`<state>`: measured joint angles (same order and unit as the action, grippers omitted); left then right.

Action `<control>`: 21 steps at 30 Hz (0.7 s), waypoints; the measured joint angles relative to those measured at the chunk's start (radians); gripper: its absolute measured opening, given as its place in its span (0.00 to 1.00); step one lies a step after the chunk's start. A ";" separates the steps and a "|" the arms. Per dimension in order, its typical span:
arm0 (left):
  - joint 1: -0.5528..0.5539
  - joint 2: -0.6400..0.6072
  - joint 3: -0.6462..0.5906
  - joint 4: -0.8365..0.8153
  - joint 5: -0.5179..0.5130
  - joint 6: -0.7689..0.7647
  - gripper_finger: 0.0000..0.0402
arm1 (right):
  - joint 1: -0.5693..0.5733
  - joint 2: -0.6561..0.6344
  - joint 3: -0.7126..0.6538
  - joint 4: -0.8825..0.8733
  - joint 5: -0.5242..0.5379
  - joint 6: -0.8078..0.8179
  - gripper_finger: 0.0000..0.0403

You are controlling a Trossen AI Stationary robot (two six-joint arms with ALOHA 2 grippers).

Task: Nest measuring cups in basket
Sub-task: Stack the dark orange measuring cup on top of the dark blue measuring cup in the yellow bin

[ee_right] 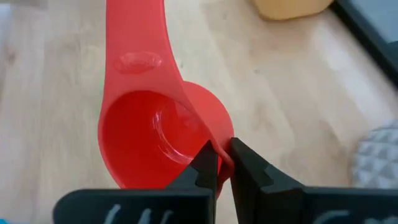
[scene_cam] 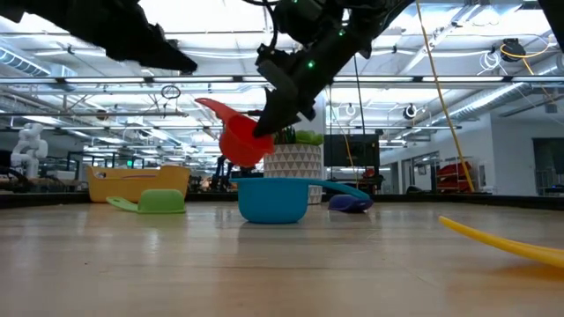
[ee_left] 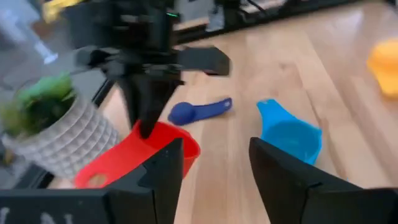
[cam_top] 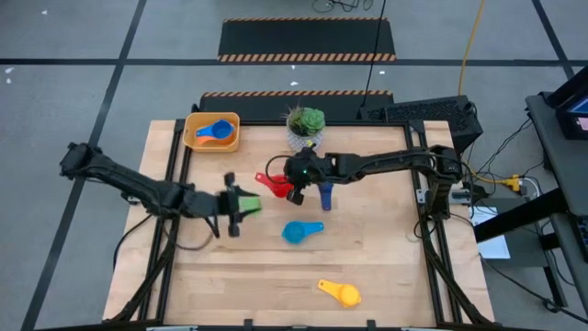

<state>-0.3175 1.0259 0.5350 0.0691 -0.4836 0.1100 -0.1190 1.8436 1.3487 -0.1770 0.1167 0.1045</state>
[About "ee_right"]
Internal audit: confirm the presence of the yellow plastic basket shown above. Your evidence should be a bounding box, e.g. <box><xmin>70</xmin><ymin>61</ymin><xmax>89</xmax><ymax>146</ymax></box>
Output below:
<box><xmin>251</xmin><ymin>0</ymin><xmax>336</xmax><ymax>21</ymax></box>

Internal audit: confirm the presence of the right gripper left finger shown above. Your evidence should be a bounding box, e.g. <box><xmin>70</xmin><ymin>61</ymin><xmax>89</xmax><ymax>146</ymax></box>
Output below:
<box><xmin>52</xmin><ymin>139</ymin><xmax>219</xmax><ymax>224</ymax></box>

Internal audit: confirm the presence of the red measuring cup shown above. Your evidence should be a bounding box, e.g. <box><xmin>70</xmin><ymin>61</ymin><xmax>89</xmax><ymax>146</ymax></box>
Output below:
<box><xmin>98</xmin><ymin>0</ymin><xmax>234</xmax><ymax>200</ymax></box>

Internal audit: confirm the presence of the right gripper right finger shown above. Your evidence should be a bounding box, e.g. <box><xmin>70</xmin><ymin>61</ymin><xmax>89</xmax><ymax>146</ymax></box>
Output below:
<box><xmin>229</xmin><ymin>137</ymin><xmax>398</xmax><ymax>224</ymax></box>

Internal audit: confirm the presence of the succulent in patterned pot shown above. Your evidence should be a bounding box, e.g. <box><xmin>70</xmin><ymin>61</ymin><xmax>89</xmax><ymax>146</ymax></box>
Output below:
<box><xmin>350</xmin><ymin>119</ymin><xmax>398</xmax><ymax>190</ymax></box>

